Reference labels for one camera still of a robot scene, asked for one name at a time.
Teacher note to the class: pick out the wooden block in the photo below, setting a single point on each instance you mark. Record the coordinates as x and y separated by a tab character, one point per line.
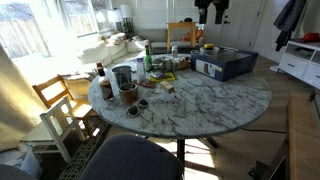
166	87

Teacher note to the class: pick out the brown ceramic cup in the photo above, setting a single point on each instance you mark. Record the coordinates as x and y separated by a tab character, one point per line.
128	93

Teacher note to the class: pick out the grey metal cup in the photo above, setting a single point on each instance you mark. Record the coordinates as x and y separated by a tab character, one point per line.
122	76

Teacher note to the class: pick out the red snack wrapper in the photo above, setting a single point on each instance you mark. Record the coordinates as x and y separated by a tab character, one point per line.
148	84

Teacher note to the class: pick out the yellow flat packet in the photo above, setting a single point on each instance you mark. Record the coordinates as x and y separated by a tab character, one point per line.
168	77

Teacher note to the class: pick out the clear bottle with blue cap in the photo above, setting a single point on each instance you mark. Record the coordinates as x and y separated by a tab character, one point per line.
140	70

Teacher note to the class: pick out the crumpled snack bag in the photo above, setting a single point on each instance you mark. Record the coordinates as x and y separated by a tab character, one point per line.
173	62

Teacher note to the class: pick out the green glass bottle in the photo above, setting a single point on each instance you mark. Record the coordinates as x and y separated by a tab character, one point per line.
148	61

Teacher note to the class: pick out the silver drink can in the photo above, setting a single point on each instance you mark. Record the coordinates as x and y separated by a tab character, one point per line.
174	51

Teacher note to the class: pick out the sauce bottle with red cap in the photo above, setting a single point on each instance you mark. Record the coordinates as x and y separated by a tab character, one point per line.
106	87

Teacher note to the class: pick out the bowl with yellow lid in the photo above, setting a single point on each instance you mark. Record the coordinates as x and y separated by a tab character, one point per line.
209	49

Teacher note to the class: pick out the white sofa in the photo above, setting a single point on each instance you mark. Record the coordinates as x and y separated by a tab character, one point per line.
110	50

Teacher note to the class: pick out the orange cushion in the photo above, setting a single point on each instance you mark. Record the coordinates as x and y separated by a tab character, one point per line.
196	34

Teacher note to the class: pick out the yellow wooden stool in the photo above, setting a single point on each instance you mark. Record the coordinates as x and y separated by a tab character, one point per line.
181	26

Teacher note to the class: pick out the dark blue cardboard box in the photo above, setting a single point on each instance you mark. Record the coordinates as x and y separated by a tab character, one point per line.
230	65

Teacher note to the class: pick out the white shade table lamp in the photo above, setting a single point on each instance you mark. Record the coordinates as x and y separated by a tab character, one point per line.
126	11

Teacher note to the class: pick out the dark woven rug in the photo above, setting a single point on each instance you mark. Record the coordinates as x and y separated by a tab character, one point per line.
83	153

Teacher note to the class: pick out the dark hanging clothes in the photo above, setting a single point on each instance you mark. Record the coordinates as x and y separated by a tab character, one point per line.
218	8

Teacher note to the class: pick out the white door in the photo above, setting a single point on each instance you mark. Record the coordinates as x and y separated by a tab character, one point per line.
240	23

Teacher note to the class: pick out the wooden child chair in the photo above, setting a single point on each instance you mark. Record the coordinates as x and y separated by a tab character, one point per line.
53	90

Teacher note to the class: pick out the white child chair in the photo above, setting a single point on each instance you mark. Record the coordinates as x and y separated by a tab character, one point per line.
56	123

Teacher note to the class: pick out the white drawer cabinet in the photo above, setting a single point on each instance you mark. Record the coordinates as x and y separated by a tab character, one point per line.
296	63

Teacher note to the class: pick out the beige curtain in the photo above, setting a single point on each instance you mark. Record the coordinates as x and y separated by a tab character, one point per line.
15	106

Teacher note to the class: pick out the dark hanging jacket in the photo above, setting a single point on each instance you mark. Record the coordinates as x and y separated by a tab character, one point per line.
288	18

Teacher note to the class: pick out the wooden bench top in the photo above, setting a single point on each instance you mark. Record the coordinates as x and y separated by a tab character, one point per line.
305	140

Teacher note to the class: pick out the red cloth item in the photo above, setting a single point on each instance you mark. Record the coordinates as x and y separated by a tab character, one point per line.
309	37

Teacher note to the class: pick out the black table pedestal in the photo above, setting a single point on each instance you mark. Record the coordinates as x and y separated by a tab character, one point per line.
180	150

